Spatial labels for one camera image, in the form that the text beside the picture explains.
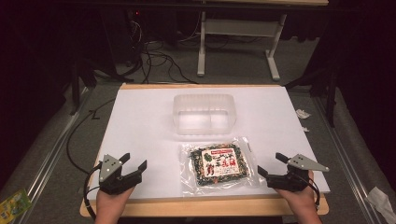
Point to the clear plastic container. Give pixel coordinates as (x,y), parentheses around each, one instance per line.
(204,113)

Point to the white crumpled tissue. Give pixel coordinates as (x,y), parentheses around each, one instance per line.
(381,202)

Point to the small white paper scrap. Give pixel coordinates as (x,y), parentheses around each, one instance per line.
(305,129)

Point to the green printed packet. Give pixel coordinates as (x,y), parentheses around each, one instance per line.
(12,207)

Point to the person's right hand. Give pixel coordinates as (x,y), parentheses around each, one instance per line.
(303,202)

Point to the black stand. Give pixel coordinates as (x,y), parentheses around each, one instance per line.
(76,84)
(330,93)

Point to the crumpled white paper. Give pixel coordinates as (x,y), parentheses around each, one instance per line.
(302,114)

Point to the person's left hand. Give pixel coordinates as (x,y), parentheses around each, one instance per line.
(110,205)

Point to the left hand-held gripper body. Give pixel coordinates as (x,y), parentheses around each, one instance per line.
(109,169)

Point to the clear snack packet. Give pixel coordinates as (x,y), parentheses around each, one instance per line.
(219,165)

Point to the metal floor rail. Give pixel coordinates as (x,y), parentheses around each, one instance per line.
(53,155)
(342,161)

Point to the white board sheet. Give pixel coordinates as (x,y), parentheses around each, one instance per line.
(143,124)

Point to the white frame desk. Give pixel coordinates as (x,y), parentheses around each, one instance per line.
(239,28)

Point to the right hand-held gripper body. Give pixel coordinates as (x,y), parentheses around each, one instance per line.
(289,182)

